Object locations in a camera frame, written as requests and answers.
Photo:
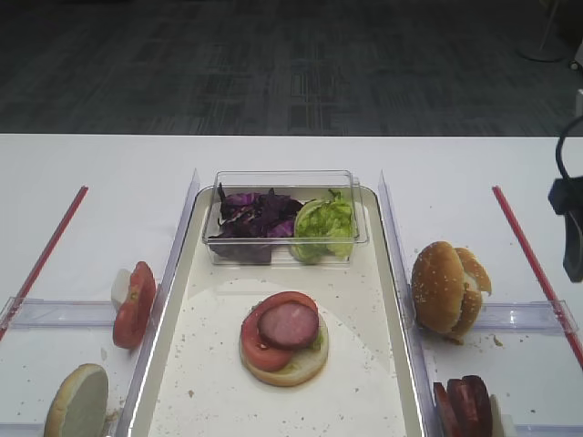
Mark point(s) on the white pusher block lower right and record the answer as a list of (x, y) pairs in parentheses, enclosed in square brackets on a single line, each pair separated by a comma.
[(503, 425)]

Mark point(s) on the clear plastic salad container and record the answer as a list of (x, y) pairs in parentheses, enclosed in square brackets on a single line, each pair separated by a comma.
[(302, 185)]

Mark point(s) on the tomato slice on bun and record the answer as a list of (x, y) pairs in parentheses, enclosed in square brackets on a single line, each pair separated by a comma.
[(258, 351)]

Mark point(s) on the clear pusher track left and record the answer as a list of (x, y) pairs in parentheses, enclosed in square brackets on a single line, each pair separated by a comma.
[(20, 313)]

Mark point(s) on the lettuce on bun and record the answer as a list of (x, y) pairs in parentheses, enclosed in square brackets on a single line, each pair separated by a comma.
[(317, 343)]

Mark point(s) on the sesame bun rear right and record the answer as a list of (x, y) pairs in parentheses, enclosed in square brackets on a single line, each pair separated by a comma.
[(476, 281)]

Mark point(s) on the sesame bun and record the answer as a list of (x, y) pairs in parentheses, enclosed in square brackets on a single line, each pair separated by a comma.
[(437, 287), (476, 281)]

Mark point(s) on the red strip right side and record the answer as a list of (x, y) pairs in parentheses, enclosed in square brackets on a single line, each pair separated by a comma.
[(537, 268)]

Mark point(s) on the white pusher block left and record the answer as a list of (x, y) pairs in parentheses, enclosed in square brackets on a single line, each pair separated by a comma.
[(120, 288)]

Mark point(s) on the white metal tray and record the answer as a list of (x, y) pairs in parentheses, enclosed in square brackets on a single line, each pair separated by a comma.
[(364, 389)]

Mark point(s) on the green lettuce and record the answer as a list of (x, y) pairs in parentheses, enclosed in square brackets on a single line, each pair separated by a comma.
[(328, 218)]

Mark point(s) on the bottom bun on tray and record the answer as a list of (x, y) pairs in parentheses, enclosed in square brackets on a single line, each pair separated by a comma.
[(303, 365)]

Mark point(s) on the clear plastic divider rail left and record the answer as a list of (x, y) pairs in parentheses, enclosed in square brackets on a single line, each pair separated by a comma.
[(159, 300)]

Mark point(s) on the meat patty slice front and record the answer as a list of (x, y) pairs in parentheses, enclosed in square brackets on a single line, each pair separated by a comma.
[(447, 415)]

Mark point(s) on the purple cabbage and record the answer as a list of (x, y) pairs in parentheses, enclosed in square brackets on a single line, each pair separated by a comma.
[(253, 216)]

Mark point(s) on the red strip left side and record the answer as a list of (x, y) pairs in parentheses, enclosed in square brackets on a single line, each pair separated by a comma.
[(43, 264)]

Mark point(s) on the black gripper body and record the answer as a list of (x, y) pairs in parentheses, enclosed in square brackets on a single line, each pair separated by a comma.
[(565, 195)]

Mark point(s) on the bun half left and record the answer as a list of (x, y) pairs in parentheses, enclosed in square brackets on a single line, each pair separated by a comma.
[(80, 405)]

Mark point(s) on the white pusher block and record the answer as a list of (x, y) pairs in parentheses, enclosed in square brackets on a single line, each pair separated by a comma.
[(120, 288), (503, 425)]

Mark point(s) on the meat patty slice rear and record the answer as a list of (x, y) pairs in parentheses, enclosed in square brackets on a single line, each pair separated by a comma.
[(471, 405)]

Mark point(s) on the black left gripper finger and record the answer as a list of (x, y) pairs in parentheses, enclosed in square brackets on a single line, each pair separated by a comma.
[(572, 261)]

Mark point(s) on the chair base background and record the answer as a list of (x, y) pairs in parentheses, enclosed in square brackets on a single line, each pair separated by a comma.
[(561, 38)]

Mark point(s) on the red strip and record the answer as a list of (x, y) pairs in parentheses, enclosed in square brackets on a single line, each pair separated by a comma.
[(43, 264), (537, 268)]

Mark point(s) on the brown meat patty slice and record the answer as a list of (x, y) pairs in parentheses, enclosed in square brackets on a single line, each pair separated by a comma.
[(290, 326)]

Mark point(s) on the sesame bun front right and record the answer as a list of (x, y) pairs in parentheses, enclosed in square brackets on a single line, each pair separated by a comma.
[(437, 287)]

